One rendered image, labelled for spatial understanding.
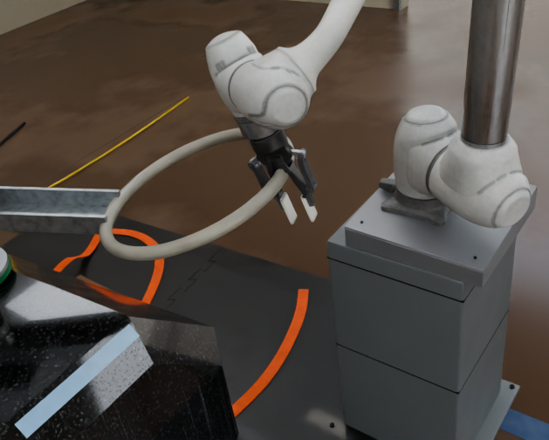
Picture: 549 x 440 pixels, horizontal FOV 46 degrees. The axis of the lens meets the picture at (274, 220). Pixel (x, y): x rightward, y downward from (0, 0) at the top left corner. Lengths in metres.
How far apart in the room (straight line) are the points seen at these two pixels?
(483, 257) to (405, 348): 0.41
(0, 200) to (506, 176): 1.22
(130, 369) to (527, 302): 1.77
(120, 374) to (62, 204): 0.46
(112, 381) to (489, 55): 1.06
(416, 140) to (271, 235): 1.71
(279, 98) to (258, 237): 2.19
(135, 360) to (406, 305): 0.72
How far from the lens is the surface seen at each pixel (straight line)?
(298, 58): 1.15
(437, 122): 1.64
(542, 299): 2.87
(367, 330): 1.95
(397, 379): 2.03
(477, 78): 1.44
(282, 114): 1.10
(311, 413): 2.40
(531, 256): 3.08
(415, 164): 1.65
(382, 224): 1.75
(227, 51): 1.25
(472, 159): 1.50
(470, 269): 1.63
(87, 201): 1.69
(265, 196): 1.33
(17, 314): 1.74
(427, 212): 1.75
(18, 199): 1.76
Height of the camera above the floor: 1.88
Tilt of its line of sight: 34 degrees down
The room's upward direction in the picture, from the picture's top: 9 degrees counter-clockwise
